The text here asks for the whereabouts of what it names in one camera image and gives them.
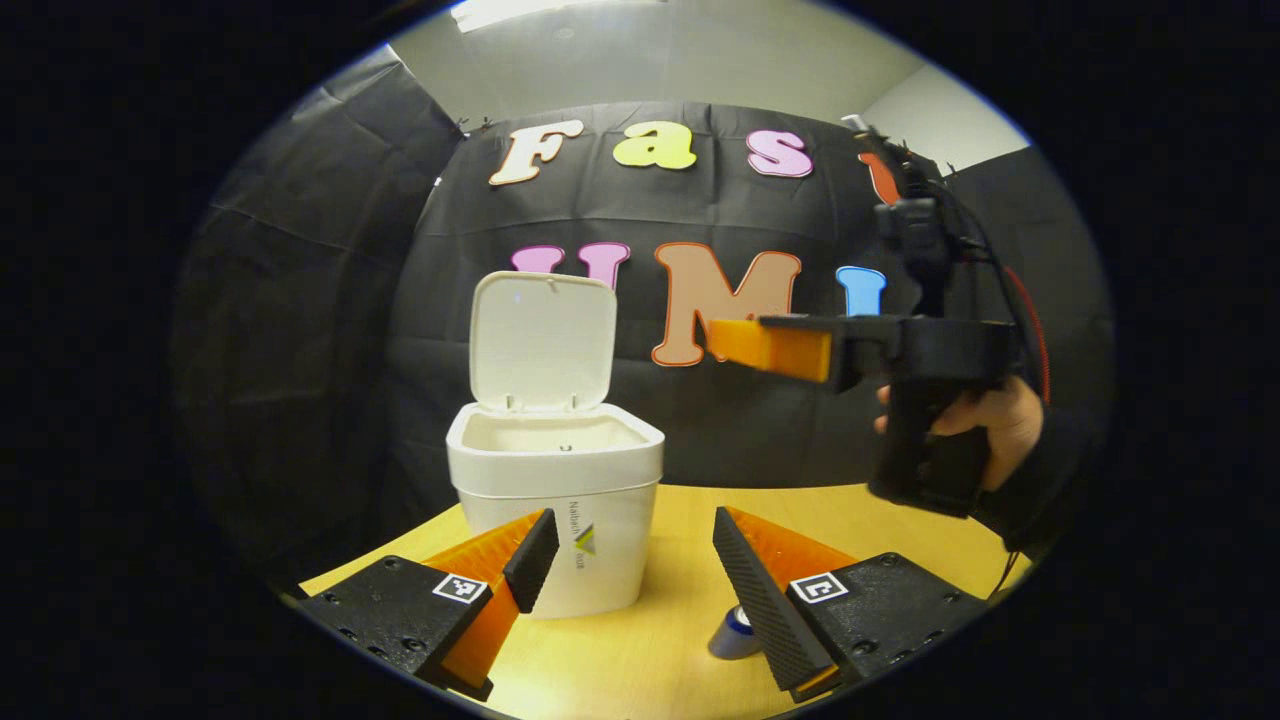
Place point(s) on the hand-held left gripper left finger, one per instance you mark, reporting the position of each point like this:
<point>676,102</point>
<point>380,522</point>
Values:
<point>532,560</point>

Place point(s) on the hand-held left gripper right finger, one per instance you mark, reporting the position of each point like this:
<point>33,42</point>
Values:
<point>755,595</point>

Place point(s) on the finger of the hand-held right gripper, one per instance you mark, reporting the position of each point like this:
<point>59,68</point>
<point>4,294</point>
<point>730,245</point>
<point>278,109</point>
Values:
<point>775,348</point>

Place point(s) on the blue silver pop can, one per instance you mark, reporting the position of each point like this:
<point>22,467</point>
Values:
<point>735,635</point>

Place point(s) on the white desktop garbage bin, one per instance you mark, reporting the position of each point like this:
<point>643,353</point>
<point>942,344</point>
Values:
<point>550,470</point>

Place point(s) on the ceiling light panel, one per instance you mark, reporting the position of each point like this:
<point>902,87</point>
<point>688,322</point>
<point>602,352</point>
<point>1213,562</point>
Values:
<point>500,12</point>

